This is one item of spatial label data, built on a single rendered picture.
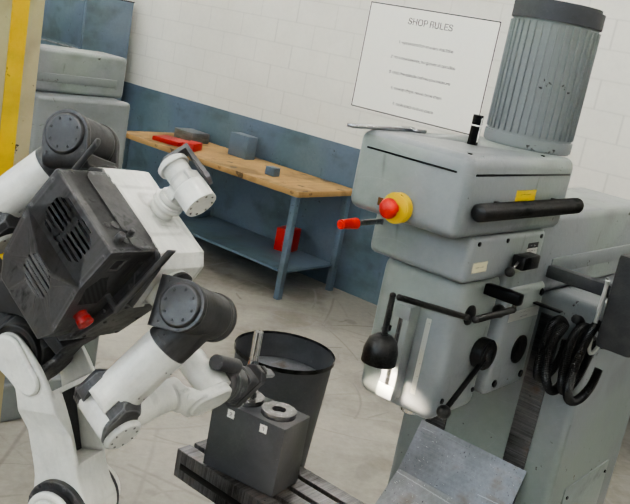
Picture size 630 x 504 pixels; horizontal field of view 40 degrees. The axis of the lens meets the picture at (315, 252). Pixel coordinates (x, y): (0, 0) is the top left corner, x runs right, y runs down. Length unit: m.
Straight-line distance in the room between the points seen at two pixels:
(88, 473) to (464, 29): 5.36
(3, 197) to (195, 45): 6.85
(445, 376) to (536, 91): 0.65
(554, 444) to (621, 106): 4.18
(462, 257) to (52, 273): 0.77
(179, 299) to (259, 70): 6.50
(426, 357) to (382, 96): 5.39
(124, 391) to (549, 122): 1.06
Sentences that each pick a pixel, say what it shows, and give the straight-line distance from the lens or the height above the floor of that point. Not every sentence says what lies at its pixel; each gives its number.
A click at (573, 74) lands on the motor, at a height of 2.07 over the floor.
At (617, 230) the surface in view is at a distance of 2.45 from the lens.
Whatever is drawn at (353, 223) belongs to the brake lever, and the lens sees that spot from 1.73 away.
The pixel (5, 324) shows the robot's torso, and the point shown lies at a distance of 1.90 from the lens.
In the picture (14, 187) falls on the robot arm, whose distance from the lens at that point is 1.84.
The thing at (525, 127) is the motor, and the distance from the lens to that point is 1.97.
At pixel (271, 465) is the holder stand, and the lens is 2.20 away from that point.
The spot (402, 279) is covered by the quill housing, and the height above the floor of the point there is 1.59.
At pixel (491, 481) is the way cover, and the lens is 2.34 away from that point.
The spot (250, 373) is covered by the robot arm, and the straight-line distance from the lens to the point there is 2.03.
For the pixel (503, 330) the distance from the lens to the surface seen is 1.97.
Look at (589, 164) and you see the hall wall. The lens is 6.27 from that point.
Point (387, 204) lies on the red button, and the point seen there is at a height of 1.77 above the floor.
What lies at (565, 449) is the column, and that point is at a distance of 2.28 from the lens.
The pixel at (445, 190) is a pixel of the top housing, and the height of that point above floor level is 1.82.
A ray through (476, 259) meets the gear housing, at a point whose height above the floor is 1.68.
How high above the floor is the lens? 2.05
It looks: 14 degrees down
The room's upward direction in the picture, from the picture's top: 11 degrees clockwise
